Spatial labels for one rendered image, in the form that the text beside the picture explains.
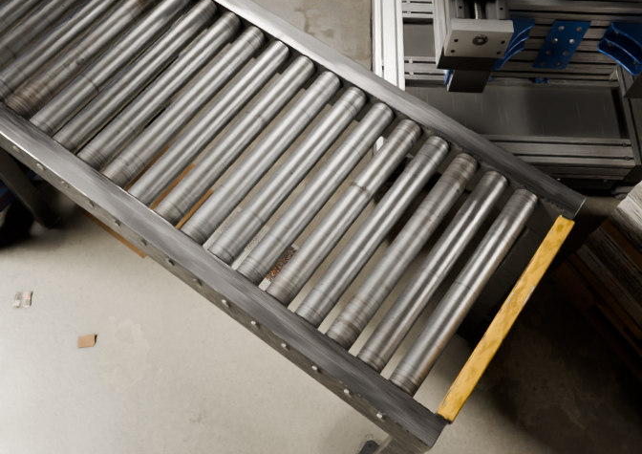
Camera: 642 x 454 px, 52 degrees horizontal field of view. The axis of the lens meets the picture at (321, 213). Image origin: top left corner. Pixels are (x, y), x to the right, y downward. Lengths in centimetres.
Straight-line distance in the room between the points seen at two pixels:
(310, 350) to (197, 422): 86
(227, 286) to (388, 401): 33
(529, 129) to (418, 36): 47
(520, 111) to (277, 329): 125
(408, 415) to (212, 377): 93
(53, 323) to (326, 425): 84
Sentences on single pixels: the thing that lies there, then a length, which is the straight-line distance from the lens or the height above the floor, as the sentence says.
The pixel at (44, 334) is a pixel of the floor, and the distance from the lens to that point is 209.
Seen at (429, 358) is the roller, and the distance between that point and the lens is 113.
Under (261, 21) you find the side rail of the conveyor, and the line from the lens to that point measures 145.
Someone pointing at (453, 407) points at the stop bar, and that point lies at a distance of 110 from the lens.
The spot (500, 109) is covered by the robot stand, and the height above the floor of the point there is 21.
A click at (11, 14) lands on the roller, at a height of 79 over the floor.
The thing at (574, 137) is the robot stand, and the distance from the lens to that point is 214.
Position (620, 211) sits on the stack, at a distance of 174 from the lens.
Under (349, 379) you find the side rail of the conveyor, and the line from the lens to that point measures 111.
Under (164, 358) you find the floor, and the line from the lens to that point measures 197.
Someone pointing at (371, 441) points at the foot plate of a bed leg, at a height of 0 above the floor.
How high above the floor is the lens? 188
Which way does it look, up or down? 64 degrees down
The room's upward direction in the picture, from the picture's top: 3 degrees clockwise
